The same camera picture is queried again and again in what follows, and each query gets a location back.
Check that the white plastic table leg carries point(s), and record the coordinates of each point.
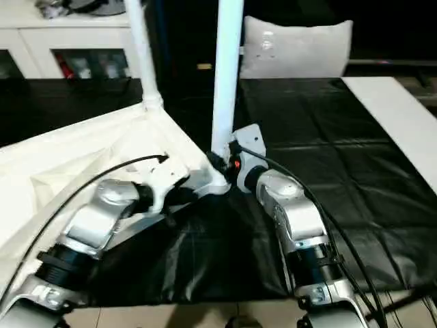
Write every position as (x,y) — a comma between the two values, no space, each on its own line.
(143,51)
(225,68)

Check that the white plastic table top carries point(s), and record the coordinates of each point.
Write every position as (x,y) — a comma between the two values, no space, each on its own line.
(68,153)

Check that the black mat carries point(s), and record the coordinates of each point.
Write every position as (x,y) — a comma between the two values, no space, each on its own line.
(341,153)

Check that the black case with gold label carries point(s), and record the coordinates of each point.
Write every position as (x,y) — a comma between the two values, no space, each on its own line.
(191,34)

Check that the grey pillow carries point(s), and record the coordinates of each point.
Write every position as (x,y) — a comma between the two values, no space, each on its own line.
(300,48)

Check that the white flat board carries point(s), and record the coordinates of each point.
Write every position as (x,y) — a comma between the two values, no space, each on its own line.
(392,109)

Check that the white glass-door cabinet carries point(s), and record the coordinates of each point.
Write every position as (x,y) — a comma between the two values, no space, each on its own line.
(51,34)

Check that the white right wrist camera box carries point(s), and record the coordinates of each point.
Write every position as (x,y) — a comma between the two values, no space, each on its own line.
(251,140)

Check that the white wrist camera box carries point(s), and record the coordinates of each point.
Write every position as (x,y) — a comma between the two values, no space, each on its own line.
(251,140)
(164,174)

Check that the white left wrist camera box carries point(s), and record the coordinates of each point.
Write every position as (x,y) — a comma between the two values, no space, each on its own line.
(164,174)

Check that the black metal table frame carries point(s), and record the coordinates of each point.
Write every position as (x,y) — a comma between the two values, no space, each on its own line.
(403,300)

